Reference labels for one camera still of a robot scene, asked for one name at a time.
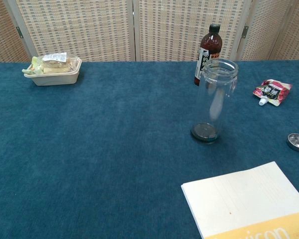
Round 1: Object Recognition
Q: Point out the round metal tea strainer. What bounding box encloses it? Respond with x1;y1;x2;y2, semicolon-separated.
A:
286;133;299;152

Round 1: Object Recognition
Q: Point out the blue table cloth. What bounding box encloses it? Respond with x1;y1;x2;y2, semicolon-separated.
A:
0;59;299;239

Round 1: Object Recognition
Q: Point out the clear plastic bottle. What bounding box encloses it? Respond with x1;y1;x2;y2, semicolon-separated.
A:
190;59;239;145

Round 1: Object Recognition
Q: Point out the dark sauce bottle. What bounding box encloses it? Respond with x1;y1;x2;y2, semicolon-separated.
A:
193;23;224;87

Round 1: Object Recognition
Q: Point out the packaged food tray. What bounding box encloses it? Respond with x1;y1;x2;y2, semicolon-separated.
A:
21;52;83;87

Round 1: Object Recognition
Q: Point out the white and yellow notebook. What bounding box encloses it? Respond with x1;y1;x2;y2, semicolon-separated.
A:
181;161;299;239

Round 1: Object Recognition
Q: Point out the red spouted drink pouch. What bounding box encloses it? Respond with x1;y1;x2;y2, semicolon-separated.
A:
252;79;294;107

